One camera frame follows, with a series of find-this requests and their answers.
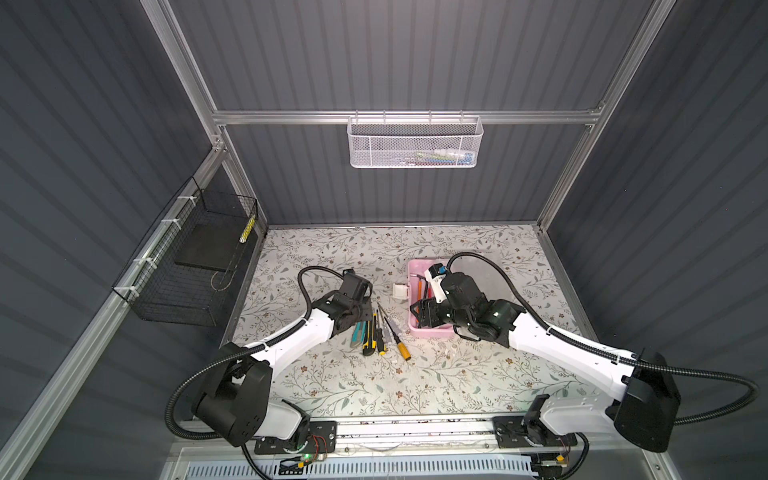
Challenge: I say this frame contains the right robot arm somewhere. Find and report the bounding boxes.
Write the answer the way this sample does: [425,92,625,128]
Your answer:
[414,264,681,453]

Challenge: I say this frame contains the markers in white basket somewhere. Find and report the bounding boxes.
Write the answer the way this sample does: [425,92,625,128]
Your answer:
[397,148,476,168]

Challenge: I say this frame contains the teal utility knife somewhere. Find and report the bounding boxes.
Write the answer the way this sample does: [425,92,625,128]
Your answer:
[350,322,367,348]

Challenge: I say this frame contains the small grey screwdriver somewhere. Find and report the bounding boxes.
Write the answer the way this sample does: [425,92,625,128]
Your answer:
[381,320,391,350]

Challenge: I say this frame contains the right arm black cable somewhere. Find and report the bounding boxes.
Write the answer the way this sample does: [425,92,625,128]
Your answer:
[446,251,761,427]

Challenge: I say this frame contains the small yellow black screwdriver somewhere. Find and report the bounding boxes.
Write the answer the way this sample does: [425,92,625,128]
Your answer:
[374,313,386,355]

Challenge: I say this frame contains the white wire mesh basket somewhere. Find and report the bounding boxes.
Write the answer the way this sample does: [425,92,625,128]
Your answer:
[346,116,484,169]

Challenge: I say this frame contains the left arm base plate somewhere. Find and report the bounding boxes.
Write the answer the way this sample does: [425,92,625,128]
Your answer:
[252,420,338,455]

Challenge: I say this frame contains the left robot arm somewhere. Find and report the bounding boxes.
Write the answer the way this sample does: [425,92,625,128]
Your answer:
[191,266,373,448]

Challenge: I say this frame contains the aluminium front rail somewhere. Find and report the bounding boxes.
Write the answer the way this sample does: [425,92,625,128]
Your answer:
[173,413,655,457]

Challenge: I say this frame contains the black plate in basket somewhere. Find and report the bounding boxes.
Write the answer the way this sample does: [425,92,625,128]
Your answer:
[174,224,243,272]

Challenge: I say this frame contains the orange handled screwdriver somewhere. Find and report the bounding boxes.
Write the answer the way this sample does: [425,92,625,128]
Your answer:
[379,307,411,362]

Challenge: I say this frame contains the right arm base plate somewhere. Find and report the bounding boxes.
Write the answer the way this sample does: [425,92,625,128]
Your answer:
[491,415,578,450]

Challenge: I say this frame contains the pink plastic tool box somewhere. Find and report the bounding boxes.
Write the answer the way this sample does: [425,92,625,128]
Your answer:
[393,258,468,339]

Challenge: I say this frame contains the yellow marker in black basket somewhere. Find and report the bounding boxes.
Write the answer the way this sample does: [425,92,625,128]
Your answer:
[239,215,256,244]

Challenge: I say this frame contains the yellow black utility knife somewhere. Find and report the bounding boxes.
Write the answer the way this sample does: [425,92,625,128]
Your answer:
[362,315,376,357]

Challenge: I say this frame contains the black wire basket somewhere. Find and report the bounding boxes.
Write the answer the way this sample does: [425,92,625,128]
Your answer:
[113,180,259,327]

